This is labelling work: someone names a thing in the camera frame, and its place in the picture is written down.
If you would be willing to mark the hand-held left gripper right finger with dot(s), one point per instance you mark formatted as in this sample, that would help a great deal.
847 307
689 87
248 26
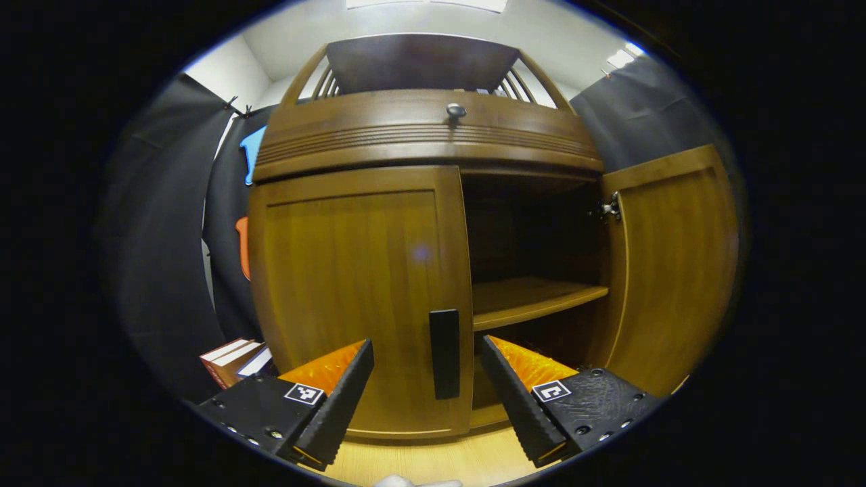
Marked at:
514 399

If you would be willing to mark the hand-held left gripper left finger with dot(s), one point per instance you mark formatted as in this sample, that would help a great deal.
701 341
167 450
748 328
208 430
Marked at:
345 399

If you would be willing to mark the wooden cabinet door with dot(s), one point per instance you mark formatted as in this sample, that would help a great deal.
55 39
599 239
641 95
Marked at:
676 270
338 284

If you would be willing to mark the wooden double-door shoe cabinet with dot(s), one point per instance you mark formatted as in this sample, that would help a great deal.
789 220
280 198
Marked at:
419 61

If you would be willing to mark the blue book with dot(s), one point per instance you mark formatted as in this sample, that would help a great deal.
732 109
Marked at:
257 362

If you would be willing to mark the brown book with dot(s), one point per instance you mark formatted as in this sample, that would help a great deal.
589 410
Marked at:
237 358

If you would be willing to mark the red-brown book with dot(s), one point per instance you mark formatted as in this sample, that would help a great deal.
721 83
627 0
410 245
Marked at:
216 368

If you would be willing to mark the black backdrop cloth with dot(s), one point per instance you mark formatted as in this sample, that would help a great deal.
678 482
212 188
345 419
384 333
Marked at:
162 237

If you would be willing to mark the wooden drawer with black knob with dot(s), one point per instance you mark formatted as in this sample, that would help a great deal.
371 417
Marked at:
372 122

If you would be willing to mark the small ceiling light panel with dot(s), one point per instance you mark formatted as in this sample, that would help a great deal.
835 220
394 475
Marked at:
626 55

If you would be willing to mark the large ceiling light panel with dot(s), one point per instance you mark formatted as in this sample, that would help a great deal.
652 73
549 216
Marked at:
433 4

